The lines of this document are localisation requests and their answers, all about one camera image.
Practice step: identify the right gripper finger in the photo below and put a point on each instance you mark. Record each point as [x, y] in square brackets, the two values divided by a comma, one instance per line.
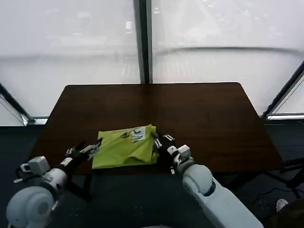
[169, 137]
[156, 142]

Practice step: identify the lime green t-shirt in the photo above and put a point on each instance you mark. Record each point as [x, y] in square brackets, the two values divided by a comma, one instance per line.
[126, 149]

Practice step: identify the black table leg frame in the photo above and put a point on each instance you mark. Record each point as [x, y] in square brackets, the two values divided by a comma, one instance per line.
[79, 187]
[285, 175]

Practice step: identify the dark brown bulky object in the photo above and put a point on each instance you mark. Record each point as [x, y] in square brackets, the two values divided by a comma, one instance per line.
[293, 215]

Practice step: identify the black vertical window post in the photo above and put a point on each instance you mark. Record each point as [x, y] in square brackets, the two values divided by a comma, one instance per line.
[143, 42]

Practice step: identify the white rounded object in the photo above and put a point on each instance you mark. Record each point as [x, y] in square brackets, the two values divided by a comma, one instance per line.
[282, 204]

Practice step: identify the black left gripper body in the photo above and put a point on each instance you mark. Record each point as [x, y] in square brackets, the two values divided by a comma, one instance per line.
[77, 154]

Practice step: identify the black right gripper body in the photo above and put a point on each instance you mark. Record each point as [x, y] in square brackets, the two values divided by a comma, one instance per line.
[166, 147]

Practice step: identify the slanted dark window frame bar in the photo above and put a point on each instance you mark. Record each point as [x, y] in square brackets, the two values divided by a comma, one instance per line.
[283, 92]
[15, 104]

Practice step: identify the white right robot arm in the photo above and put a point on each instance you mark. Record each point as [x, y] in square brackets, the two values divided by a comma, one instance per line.
[209, 190]

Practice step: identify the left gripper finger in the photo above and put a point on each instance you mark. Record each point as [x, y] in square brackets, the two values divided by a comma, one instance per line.
[93, 154]
[93, 146]

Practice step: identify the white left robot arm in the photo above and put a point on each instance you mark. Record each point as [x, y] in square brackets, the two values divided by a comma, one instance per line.
[35, 194]

